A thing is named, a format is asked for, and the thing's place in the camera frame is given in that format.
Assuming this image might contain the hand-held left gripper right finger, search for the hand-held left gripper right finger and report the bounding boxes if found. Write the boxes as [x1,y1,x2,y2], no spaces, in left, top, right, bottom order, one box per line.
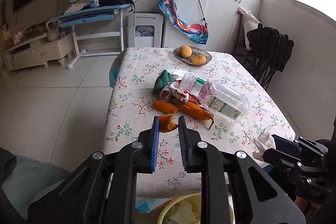
[177,116,306,224]

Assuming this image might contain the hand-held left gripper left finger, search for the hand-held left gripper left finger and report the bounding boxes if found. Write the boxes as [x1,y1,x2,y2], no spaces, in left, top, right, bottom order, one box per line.
[28,116,160,224]

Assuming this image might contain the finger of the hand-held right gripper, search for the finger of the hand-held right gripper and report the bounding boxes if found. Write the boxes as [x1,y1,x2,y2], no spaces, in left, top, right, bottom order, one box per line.
[262,148,297,174]
[271,134,305,159]

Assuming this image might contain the torn orange peel piece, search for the torn orange peel piece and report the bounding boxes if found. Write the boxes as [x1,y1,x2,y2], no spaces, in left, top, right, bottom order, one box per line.
[157,114,177,133]

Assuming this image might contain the long orange peel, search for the long orange peel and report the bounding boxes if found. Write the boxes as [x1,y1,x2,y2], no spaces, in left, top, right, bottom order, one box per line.
[177,101,215,130]

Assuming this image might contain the red white wrapper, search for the red white wrapper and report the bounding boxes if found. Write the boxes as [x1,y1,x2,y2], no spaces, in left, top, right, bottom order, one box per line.
[160,80,202,105]

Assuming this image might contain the clear plastic bottle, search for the clear plastic bottle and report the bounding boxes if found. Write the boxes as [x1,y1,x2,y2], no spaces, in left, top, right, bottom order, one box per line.
[180,72,249,124]

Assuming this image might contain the green glove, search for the green glove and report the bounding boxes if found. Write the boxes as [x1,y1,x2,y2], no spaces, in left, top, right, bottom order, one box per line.
[152,70,174,94]

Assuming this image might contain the yellow plastic basin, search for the yellow plastic basin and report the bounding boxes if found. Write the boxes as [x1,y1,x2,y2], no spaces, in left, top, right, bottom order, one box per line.
[157,193,235,224]

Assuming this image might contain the floral tablecloth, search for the floral tablecloth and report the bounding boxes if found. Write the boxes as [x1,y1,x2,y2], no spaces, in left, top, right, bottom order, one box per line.
[101,47,296,199]

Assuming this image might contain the long yellow mango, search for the long yellow mango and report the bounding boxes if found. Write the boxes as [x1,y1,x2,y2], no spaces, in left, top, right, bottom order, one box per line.
[189,55,206,65]

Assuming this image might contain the black folded chairs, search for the black folded chairs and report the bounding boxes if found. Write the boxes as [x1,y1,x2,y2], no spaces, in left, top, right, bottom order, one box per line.
[246,23,294,90]

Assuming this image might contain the woven fruit bowl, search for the woven fruit bowl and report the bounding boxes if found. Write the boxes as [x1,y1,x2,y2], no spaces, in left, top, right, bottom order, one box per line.
[173,46,213,66]

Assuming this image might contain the wooden chair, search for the wooden chair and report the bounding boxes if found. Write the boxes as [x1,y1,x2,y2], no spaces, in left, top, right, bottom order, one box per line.
[233,7,263,64]

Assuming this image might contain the white air purifier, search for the white air purifier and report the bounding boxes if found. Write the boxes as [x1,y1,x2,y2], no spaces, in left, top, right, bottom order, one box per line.
[127,12,164,49]

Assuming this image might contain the white cloth bag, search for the white cloth bag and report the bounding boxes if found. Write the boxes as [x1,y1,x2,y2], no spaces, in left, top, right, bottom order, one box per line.
[238,7,261,51]

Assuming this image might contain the pale teal seat cushion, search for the pale teal seat cushion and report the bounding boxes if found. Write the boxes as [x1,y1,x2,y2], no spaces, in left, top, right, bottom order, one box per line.
[0,156,74,216]

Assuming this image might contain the white cabinet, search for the white cabinet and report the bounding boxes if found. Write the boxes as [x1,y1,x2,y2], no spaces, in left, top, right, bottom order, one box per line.
[160,0,263,55]

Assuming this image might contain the blue white study desk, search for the blue white study desk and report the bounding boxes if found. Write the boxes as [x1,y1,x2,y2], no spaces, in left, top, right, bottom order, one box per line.
[54,4,132,70]

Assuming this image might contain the cream television stand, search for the cream television stand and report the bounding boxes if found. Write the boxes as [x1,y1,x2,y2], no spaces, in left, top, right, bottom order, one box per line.
[2,34,74,72]

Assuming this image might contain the white paper sheet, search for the white paper sheet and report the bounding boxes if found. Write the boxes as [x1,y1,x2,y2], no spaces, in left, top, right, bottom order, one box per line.
[63,2,90,14]

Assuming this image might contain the pink soft toy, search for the pink soft toy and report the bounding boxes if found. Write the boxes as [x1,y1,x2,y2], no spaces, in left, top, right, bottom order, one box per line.
[12,30,27,45]

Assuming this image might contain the colourful drawstring bag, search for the colourful drawstring bag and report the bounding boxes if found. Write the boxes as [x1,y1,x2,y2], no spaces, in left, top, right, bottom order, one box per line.
[157,0,210,45]

